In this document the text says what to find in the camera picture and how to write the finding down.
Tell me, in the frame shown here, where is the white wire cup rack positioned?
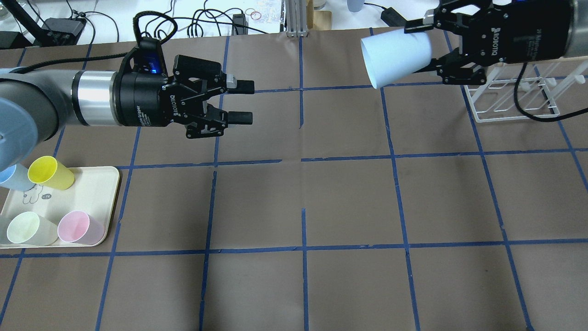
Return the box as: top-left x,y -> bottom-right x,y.
465,56 -> 588,123

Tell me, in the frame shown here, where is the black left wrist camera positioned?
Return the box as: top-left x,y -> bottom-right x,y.
121,36 -> 168,77

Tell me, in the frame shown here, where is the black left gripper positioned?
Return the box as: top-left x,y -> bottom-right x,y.
114,55 -> 255,139

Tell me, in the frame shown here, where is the pink cup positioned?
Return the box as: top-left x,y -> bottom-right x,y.
57,210 -> 106,245

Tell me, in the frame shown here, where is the cream cup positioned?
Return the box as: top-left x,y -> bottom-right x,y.
6,211 -> 57,246

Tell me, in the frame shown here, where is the yellow cup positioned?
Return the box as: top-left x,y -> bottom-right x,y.
27,156 -> 75,190

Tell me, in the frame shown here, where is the light blue cup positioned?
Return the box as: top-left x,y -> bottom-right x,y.
0,164 -> 35,191

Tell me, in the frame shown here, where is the blue cup on side table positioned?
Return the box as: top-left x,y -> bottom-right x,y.
346,0 -> 365,13

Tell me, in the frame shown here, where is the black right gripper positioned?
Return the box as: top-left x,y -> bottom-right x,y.
404,0 -> 575,85

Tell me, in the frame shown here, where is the blue ikea cup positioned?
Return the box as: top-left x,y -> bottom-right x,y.
361,29 -> 432,89

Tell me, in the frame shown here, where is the white rabbit tray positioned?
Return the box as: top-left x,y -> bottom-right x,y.
0,166 -> 120,250

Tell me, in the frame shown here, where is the wooden mug tree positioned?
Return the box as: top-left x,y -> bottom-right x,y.
306,0 -> 333,31

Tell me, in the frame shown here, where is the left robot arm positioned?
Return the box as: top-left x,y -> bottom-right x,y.
1,55 -> 255,169

